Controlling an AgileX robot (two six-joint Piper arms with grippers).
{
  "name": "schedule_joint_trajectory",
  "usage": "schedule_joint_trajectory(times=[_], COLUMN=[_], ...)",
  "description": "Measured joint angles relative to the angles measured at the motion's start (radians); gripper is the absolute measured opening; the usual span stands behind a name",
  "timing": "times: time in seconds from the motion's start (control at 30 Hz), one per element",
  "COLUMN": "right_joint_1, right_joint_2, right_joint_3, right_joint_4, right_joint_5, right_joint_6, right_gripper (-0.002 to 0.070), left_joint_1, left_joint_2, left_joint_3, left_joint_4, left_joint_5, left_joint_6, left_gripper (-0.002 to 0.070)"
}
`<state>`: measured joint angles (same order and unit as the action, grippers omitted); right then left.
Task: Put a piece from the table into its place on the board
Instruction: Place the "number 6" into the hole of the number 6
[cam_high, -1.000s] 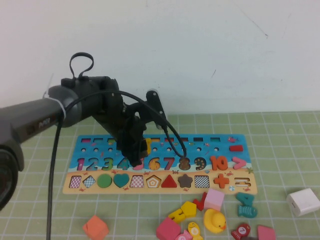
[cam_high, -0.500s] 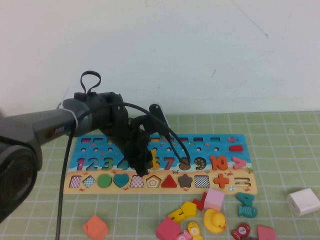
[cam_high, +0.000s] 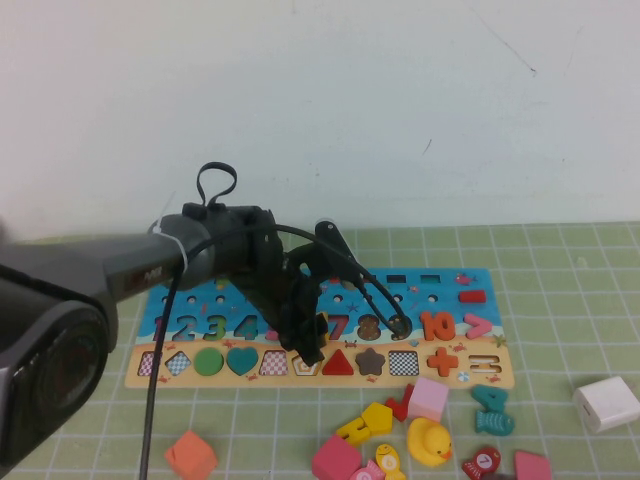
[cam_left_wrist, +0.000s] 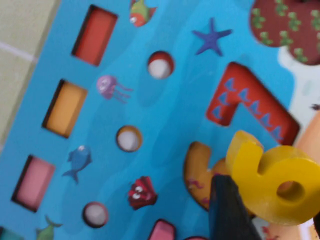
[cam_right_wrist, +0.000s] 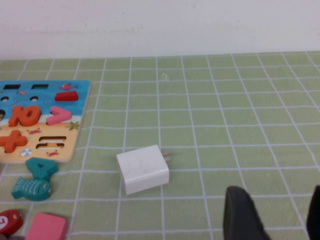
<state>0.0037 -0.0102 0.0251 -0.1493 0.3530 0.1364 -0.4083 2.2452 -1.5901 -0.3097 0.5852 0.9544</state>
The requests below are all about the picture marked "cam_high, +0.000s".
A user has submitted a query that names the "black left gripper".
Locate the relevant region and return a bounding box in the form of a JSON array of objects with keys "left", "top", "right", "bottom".
[{"left": 214, "top": 204, "right": 326, "bottom": 366}]

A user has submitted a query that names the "red triangle piece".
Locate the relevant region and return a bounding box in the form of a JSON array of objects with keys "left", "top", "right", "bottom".
[{"left": 321, "top": 349, "right": 356, "bottom": 376}]

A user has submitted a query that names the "teal heart piece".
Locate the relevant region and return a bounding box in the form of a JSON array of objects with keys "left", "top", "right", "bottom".
[{"left": 226, "top": 346, "right": 260, "bottom": 376}]

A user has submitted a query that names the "brown star piece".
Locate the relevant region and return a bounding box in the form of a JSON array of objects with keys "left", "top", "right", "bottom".
[{"left": 355, "top": 347, "right": 388, "bottom": 376}]

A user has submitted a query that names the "green circle piece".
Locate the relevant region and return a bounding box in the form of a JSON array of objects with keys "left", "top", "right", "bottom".
[{"left": 193, "top": 346, "right": 225, "bottom": 376}]

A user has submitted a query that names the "yellow equals sign piece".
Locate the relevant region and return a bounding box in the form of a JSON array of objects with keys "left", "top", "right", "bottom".
[{"left": 335, "top": 417, "right": 374, "bottom": 446}]

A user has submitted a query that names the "yellow pentagon piece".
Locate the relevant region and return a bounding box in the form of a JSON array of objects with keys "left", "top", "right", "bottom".
[{"left": 361, "top": 401, "right": 394, "bottom": 432}]

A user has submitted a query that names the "red less-than sign piece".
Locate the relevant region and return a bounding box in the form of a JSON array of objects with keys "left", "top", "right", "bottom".
[{"left": 384, "top": 382, "right": 415, "bottom": 422}]

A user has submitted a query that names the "orange number ten piece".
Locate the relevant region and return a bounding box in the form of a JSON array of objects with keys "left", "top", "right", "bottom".
[{"left": 418, "top": 309, "right": 456, "bottom": 341}]

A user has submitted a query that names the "blue wooden number puzzle board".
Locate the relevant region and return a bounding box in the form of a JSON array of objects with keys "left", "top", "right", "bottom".
[{"left": 124, "top": 268, "right": 515, "bottom": 389}]

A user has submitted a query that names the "orange plus sign piece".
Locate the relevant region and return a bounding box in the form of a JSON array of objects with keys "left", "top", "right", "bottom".
[{"left": 426, "top": 346, "right": 459, "bottom": 376}]

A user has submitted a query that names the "pink greater-than sign piece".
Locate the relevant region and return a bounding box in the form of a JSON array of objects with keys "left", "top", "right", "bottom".
[{"left": 463, "top": 312, "right": 494, "bottom": 338}]

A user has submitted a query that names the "teal number four piece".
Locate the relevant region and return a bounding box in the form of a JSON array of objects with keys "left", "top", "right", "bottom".
[{"left": 469, "top": 383, "right": 509, "bottom": 416}]

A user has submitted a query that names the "dark pink trapezoid block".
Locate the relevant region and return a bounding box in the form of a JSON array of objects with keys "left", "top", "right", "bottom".
[{"left": 312, "top": 433, "right": 362, "bottom": 480}]

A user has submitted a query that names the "light pink square block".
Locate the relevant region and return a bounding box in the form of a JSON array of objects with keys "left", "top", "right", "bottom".
[{"left": 407, "top": 376, "right": 450, "bottom": 422}]

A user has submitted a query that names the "yellow wooden fish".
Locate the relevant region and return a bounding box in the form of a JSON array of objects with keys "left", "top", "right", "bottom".
[{"left": 374, "top": 443, "right": 401, "bottom": 472}]

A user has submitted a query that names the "pink wooden fish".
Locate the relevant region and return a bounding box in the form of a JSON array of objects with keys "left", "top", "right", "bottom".
[{"left": 349, "top": 459, "right": 386, "bottom": 480}]

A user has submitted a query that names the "white zip tie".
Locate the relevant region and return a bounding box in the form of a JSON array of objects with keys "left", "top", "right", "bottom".
[{"left": 148, "top": 192, "right": 190, "bottom": 272}]

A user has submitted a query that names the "yellow rubber duck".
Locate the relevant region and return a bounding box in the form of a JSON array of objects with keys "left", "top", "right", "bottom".
[{"left": 405, "top": 416, "right": 454, "bottom": 466}]

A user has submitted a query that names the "orange cube block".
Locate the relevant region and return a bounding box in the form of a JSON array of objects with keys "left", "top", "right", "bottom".
[{"left": 165, "top": 429, "right": 220, "bottom": 480}]

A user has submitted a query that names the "teal wooden fish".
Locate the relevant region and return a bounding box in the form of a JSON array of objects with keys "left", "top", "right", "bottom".
[{"left": 473, "top": 408, "right": 516, "bottom": 435}]

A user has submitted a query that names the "red wooden fish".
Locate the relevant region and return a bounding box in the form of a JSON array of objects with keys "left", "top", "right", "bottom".
[{"left": 460, "top": 445, "right": 502, "bottom": 477}]

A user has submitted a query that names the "pink rhombus block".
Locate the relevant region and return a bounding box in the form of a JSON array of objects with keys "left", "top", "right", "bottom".
[{"left": 513, "top": 449, "right": 553, "bottom": 480}]

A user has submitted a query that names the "white charger adapter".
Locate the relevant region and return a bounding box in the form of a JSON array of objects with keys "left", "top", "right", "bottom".
[{"left": 572, "top": 375, "right": 640, "bottom": 434}]

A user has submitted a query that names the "black camera cable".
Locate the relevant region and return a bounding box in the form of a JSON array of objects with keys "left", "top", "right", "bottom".
[{"left": 139, "top": 223, "right": 409, "bottom": 480}]

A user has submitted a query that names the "black strap loop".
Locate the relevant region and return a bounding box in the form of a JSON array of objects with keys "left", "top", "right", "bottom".
[{"left": 196, "top": 162, "right": 238, "bottom": 208}]

